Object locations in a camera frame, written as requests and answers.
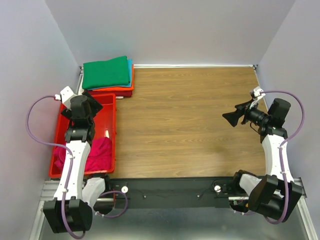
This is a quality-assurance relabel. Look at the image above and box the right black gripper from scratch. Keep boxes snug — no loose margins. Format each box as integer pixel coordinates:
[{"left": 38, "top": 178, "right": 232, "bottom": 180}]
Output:
[{"left": 222, "top": 99, "right": 270, "bottom": 127}]

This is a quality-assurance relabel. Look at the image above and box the pink t shirt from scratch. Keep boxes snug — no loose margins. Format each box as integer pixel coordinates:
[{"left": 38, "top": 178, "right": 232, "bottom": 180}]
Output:
[{"left": 53, "top": 137, "right": 112, "bottom": 172}]

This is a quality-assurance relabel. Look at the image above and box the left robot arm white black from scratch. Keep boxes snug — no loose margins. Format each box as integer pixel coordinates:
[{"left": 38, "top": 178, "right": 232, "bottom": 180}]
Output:
[{"left": 43, "top": 86, "right": 111, "bottom": 240}]

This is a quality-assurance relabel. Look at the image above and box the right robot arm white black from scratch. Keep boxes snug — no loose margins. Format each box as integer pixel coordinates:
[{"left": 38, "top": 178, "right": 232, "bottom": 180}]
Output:
[{"left": 222, "top": 98, "right": 303, "bottom": 224}]

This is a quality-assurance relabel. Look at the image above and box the folded dark red t shirt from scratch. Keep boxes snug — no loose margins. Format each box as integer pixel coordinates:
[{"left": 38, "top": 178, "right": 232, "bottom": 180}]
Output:
[{"left": 88, "top": 90, "right": 133, "bottom": 98}]

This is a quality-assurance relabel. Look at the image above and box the folded green t shirt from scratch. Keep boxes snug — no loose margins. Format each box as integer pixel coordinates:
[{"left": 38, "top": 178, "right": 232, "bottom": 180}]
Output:
[{"left": 82, "top": 56, "right": 130, "bottom": 90}]

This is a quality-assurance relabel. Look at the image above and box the folded orange t shirt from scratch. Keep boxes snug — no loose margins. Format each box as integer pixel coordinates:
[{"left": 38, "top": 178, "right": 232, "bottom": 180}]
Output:
[{"left": 89, "top": 64, "right": 134, "bottom": 93}]

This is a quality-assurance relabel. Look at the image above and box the folded blue t shirt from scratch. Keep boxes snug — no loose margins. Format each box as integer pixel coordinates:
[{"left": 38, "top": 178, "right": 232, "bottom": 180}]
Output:
[{"left": 90, "top": 58, "right": 134, "bottom": 91}]

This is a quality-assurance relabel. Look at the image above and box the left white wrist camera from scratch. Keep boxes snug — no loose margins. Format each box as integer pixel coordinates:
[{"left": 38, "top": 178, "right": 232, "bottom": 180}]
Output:
[{"left": 53, "top": 86, "right": 77, "bottom": 109}]

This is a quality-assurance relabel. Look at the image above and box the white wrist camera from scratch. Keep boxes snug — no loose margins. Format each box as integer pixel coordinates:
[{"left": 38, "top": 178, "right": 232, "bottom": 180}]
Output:
[
  {"left": 53, "top": 86, "right": 77, "bottom": 109},
  {"left": 249, "top": 86, "right": 266, "bottom": 109}
]

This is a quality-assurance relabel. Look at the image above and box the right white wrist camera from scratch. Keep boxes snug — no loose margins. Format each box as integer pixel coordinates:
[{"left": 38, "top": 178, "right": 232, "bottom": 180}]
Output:
[{"left": 249, "top": 86, "right": 266, "bottom": 109}]

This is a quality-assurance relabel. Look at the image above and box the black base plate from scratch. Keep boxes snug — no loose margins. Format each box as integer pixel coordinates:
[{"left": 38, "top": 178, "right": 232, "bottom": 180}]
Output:
[{"left": 94, "top": 176, "right": 249, "bottom": 214}]

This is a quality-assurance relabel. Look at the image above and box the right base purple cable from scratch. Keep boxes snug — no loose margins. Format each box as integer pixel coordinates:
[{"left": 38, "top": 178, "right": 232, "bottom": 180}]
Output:
[{"left": 233, "top": 209, "right": 256, "bottom": 216}]

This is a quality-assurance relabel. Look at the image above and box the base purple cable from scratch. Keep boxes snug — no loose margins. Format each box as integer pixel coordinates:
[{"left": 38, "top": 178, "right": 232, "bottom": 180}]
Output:
[
  {"left": 94, "top": 190, "right": 129, "bottom": 219},
  {"left": 233, "top": 209, "right": 256, "bottom": 216}
]

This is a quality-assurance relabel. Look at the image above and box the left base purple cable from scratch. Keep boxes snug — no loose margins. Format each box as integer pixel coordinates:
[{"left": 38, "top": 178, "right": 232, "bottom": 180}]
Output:
[{"left": 94, "top": 190, "right": 129, "bottom": 219}]

